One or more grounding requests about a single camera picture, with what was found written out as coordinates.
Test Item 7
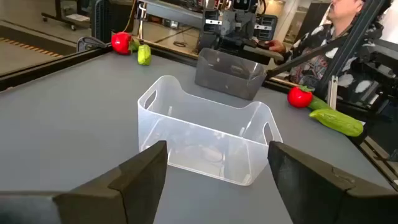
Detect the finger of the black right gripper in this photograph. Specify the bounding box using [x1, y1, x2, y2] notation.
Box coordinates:
[254, 14, 279, 42]
[201, 9, 223, 34]

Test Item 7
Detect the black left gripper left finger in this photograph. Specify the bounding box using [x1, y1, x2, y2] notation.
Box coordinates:
[0, 140, 169, 224]

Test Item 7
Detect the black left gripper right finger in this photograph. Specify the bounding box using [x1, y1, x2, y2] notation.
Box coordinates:
[267, 141, 398, 224]

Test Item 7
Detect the green lime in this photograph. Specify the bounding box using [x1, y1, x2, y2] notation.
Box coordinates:
[137, 44, 152, 66]

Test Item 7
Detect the red tomato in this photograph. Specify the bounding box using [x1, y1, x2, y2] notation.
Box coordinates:
[287, 85, 315, 109]
[111, 31, 141, 56]

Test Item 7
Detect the green cucumber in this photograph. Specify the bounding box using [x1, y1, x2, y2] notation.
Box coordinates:
[307, 96, 332, 111]
[308, 108, 364, 138]

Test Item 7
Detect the grey translucent plastic bin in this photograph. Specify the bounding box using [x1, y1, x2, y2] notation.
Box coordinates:
[195, 47, 267, 101]

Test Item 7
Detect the person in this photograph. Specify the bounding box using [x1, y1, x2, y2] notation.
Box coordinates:
[269, 0, 392, 103]

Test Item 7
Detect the black ribbed tower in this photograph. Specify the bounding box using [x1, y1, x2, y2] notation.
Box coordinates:
[91, 0, 136, 43]

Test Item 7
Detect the clear plastic bin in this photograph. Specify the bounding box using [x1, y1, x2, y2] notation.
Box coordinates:
[137, 75, 284, 187]

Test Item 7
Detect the black table clamp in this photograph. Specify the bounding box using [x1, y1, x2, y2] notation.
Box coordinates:
[76, 36, 108, 53]

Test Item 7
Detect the black wheeled cart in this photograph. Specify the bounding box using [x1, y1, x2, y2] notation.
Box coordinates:
[41, 0, 91, 31]

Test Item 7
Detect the black floor mat striped edge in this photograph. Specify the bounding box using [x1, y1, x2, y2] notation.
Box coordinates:
[0, 24, 77, 59]

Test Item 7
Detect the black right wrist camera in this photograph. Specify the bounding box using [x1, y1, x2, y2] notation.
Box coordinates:
[232, 0, 253, 11]

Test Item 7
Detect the thin black frame strut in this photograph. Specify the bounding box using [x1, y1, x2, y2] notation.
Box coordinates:
[266, 34, 352, 80]

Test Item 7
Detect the yellow extension cable with plug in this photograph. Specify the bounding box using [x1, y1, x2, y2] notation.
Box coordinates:
[123, 0, 138, 34]

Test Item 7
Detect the thick black frame strut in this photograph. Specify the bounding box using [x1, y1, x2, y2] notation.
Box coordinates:
[313, 0, 392, 100]

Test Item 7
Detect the silver aluminium bracket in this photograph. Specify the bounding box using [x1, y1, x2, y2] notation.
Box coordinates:
[326, 76, 338, 110]

